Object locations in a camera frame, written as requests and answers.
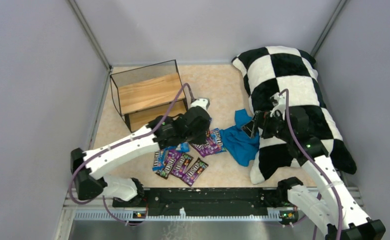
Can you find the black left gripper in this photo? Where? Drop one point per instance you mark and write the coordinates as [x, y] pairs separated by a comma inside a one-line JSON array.
[[199, 124]]

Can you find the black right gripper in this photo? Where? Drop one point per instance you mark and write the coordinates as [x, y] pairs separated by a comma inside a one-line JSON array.
[[261, 122]]

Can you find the purple candy bag bottom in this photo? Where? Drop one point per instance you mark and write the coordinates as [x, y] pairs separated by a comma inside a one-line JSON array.
[[181, 165]]

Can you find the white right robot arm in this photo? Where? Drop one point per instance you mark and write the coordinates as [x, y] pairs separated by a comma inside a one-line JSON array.
[[336, 214]]

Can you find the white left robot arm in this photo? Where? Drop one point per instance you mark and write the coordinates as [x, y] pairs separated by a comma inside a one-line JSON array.
[[91, 169]]

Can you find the blue candy bag back side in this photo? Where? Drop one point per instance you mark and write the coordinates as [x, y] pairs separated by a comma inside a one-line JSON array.
[[182, 147]]

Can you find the blue candy bag leftmost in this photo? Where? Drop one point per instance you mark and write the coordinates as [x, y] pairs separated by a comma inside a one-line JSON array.
[[159, 159]]

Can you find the blue cloth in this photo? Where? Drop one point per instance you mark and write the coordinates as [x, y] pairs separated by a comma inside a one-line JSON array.
[[240, 146]]

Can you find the black white checkered pillow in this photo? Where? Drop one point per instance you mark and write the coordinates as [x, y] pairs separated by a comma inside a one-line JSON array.
[[271, 69]]

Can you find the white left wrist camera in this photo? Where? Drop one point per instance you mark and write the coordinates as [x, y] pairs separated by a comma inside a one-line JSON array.
[[203, 103]]

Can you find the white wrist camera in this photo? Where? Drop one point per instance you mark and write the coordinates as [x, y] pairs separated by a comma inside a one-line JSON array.
[[203, 103], [279, 102]]

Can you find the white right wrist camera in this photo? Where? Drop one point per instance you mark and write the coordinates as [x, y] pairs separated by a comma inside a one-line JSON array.
[[279, 102]]

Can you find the wood and wire shelf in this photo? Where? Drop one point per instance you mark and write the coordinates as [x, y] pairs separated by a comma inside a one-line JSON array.
[[140, 94]]

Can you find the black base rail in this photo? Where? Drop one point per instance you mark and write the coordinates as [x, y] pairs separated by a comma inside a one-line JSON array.
[[212, 202]]

